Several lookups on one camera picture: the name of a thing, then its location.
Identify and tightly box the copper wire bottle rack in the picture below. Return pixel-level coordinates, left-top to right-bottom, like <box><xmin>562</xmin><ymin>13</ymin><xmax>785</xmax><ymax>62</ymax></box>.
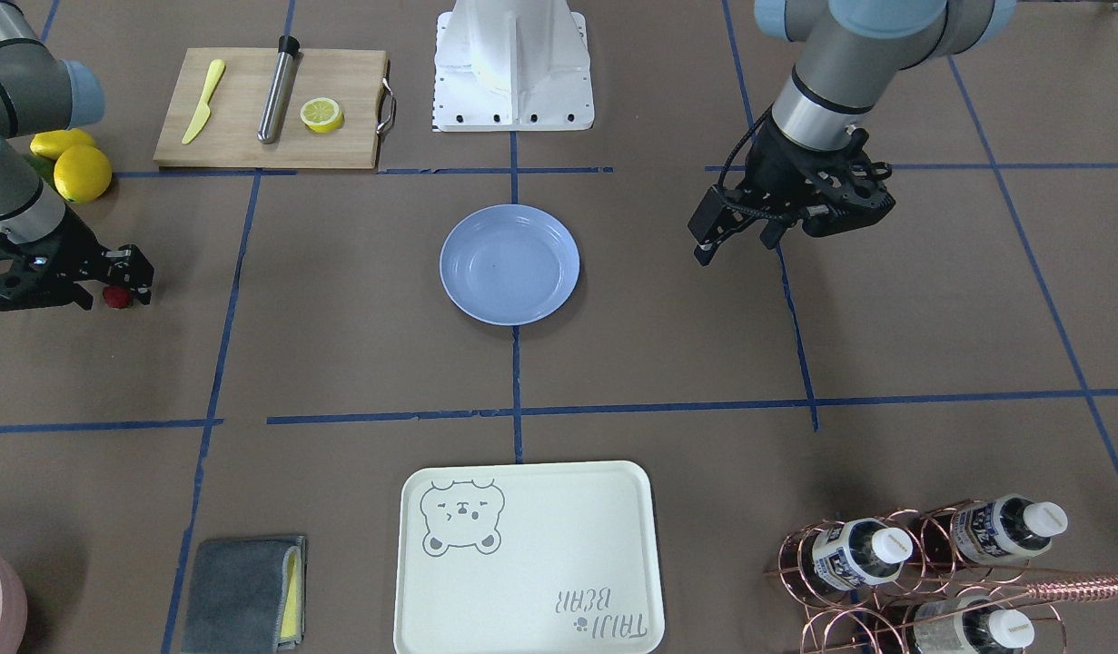
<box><xmin>765</xmin><ymin>500</ymin><xmax>1118</xmax><ymax>653</ymax></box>

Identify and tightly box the bottle bottom in rack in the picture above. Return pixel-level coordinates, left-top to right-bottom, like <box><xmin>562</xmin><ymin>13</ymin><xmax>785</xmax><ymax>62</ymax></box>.
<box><xmin>910</xmin><ymin>599</ymin><xmax>1036</xmax><ymax>653</ymax></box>

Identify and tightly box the cream bear tray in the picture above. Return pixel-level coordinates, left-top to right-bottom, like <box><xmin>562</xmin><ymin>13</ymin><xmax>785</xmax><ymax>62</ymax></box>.
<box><xmin>394</xmin><ymin>461</ymin><xmax>666</xmax><ymax>653</ymax></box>

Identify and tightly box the yellow sponge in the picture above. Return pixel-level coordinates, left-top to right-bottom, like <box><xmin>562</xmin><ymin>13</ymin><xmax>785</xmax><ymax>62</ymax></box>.
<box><xmin>280</xmin><ymin>548</ymin><xmax>302</xmax><ymax>650</ymax></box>

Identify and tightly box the steel rod black cap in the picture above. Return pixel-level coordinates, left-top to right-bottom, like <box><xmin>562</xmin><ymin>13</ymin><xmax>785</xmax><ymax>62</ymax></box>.
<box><xmin>256</xmin><ymin>35</ymin><xmax>301</xmax><ymax>144</ymax></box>

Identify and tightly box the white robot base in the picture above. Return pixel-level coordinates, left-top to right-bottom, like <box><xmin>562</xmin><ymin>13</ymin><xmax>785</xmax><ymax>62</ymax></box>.
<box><xmin>432</xmin><ymin>1</ymin><xmax>596</xmax><ymax>133</ymax></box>

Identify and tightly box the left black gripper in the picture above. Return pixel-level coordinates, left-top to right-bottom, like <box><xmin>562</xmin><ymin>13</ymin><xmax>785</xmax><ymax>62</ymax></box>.
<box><xmin>688</xmin><ymin>108</ymin><xmax>896</xmax><ymax>266</ymax></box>

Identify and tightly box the grey folded cloth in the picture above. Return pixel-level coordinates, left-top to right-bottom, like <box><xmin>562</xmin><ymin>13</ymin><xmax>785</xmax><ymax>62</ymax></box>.
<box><xmin>181</xmin><ymin>534</ymin><xmax>307</xmax><ymax>653</ymax></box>

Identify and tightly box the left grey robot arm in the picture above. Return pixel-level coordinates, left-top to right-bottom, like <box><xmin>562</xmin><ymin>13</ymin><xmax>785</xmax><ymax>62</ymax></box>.
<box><xmin>688</xmin><ymin>1</ymin><xmax>1016</xmax><ymax>266</ymax></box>

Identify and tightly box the lemon half slice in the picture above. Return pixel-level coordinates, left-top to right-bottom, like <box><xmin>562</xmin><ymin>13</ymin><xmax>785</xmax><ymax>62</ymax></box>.
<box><xmin>300</xmin><ymin>98</ymin><xmax>344</xmax><ymax>134</ymax></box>

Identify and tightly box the yellow lemon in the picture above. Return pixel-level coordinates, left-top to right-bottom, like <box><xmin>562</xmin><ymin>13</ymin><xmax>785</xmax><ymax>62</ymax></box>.
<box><xmin>54</xmin><ymin>144</ymin><xmax>114</xmax><ymax>203</ymax></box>

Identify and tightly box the yellow plastic knife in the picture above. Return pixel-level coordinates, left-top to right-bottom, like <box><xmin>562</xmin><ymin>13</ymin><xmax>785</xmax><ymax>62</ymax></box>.
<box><xmin>180</xmin><ymin>58</ymin><xmax>226</xmax><ymax>145</ymax></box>

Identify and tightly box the blue round plate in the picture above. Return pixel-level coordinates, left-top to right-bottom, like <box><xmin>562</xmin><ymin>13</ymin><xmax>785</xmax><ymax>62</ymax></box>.
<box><xmin>439</xmin><ymin>203</ymin><xmax>582</xmax><ymax>326</ymax></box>

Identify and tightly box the bottle in rack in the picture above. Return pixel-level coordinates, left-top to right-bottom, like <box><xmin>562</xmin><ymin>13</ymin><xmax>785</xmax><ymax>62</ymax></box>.
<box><xmin>799</xmin><ymin>518</ymin><xmax>915</xmax><ymax>599</ymax></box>
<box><xmin>910</xmin><ymin>599</ymin><xmax>1036</xmax><ymax>653</ymax></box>
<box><xmin>948</xmin><ymin>494</ymin><xmax>1069</xmax><ymax>566</ymax></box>

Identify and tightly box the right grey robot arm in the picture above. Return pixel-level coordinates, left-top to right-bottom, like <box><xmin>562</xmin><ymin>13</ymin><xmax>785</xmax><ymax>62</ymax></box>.
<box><xmin>0</xmin><ymin>1</ymin><xmax>154</xmax><ymax>312</ymax></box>

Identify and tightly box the wooden cutting board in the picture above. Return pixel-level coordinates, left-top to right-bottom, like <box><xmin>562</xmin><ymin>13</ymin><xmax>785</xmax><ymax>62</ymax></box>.
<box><xmin>153</xmin><ymin>48</ymin><xmax>398</xmax><ymax>171</ymax></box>

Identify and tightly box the red strawberry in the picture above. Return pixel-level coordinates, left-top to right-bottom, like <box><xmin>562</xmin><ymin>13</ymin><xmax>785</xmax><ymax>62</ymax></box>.
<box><xmin>102</xmin><ymin>285</ymin><xmax>134</xmax><ymax>310</ymax></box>

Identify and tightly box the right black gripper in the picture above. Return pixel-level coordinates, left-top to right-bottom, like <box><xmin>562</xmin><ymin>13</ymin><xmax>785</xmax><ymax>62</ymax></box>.
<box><xmin>0</xmin><ymin>214</ymin><xmax>154</xmax><ymax>312</ymax></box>

